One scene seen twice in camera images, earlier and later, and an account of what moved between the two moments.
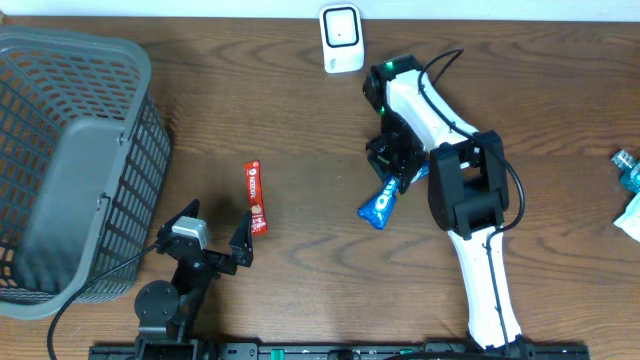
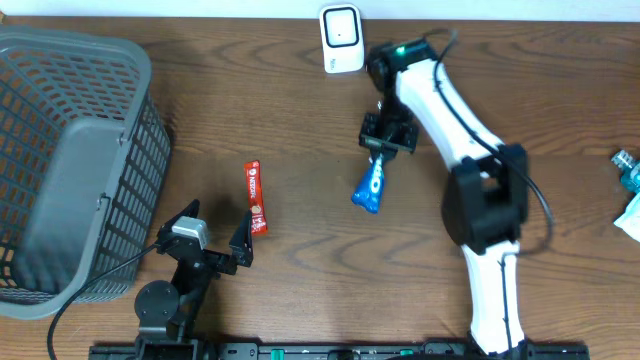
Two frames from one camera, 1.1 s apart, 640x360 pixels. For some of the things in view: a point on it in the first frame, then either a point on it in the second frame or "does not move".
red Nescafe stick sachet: (256, 196) does not move
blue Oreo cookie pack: (377, 210) to (370, 185)
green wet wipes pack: (630, 220) does not move
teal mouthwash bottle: (631, 170) does not move
